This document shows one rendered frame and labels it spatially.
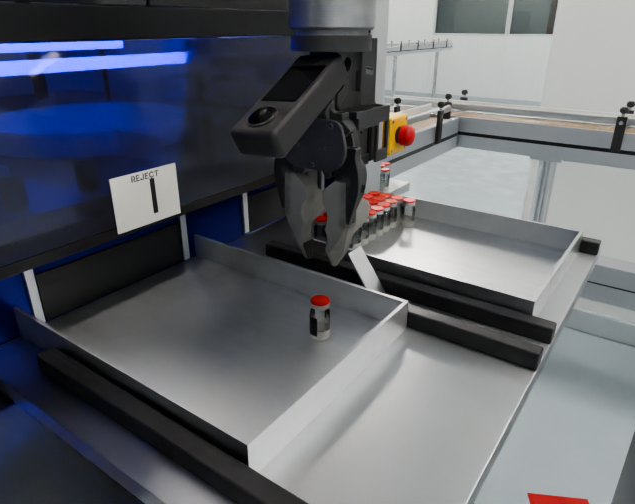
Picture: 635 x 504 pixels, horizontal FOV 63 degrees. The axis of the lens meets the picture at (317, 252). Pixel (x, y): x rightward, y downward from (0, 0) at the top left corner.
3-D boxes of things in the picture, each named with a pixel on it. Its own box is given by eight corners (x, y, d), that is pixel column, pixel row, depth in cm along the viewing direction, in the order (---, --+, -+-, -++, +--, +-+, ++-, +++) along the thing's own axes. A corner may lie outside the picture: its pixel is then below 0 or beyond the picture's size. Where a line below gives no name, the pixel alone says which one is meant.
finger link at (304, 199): (335, 244, 57) (345, 163, 52) (303, 262, 52) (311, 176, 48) (312, 235, 58) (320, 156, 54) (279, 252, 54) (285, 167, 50)
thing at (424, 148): (340, 206, 108) (341, 131, 102) (282, 193, 117) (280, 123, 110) (461, 148, 159) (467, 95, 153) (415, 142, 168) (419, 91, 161)
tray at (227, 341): (20, 335, 57) (12, 307, 55) (198, 256, 76) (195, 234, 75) (250, 481, 39) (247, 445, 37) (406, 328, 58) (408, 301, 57)
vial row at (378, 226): (335, 253, 76) (335, 224, 75) (393, 219, 90) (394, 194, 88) (347, 257, 75) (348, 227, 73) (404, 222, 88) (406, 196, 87)
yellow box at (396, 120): (357, 151, 104) (358, 115, 101) (375, 145, 109) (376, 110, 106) (390, 156, 100) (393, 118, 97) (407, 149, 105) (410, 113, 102)
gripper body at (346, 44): (389, 165, 52) (397, 34, 47) (343, 184, 45) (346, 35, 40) (326, 155, 56) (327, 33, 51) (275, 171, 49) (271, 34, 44)
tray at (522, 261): (292, 256, 76) (292, 234, 75) (379, 209, 95) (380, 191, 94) (529, 329, 58) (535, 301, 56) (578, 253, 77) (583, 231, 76)
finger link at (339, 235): (382, 253, 53) (377, 165, 50) (352, 274, 49) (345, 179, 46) (356, 250, 55) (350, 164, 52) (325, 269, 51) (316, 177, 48)
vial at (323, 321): (305, 337, 56) (305, 302, 54) (317, 328, 58) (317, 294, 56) (322, 343, 55) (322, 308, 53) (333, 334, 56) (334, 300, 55)
